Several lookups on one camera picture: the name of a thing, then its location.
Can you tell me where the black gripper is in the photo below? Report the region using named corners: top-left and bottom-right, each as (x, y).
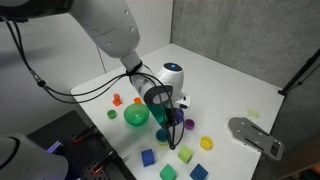
top-left (164, 98), bottom-right (185, 136)

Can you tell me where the light blue bowl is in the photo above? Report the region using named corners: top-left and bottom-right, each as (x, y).
top-left (155, 128), bottom-right (172, 147)

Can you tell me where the large green bowl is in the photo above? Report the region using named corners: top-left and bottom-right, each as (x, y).
top-left (123, 102), bottom-right (151, 128)

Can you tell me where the small purple cup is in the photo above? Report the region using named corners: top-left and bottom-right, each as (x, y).
top-left (184, 118), bottom-right (196, 131)

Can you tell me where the light green cube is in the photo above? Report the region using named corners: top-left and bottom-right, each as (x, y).
top-left (177, 144), bottom-right (194, 165)

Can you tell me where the small yellow cup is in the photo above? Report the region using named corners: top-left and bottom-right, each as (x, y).
top-left (199, 135), bottom-right (215, 151)

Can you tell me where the dark blue cube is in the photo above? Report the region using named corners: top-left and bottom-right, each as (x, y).
top-left (189, 163), bottom-right (210, 180)

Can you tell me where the orange toy figure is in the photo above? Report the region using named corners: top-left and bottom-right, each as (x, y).
top-left (112, 93), bottom-right (124, 108)

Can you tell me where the small green cup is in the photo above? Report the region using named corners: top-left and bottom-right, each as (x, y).
top-left (106, 109), bottom-right (118, 120)

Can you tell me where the pale yellow sticky note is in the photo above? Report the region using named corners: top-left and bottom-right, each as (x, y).
top-left (247, 108), bottom-right (261, 120)

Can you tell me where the grey metal plate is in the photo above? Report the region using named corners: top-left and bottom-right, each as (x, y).
top-left (227, 117), bottom-right (285, 162)

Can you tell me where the black perforated base board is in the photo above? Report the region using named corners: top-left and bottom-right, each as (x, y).
top-left (26, 110), bottom-right (137, 180)

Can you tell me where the purple glowing light strip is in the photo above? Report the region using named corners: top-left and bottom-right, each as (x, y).
top-left (46, 140), bottom-right (64, 154)

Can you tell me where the black stand pole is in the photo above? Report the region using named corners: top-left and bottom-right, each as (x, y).
top-left (277, 48), bottom-right (320, 98)

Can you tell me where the black mounting bar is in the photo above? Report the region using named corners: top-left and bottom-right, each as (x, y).
top-left (0, 15), bottom-right (30, 24)

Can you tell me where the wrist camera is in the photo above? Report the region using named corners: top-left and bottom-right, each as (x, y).
top-left (175, 95), bottom-right (192, 110)

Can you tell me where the black clamp with orange handle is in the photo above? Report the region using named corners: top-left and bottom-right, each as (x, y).
top-left (72, 124), bottom-right (98, 144)
top-left (91, 150), bottom-right (118, 176)

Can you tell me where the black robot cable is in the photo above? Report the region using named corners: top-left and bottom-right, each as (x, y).
top-left (5, 19), bottom-right (186, 151)

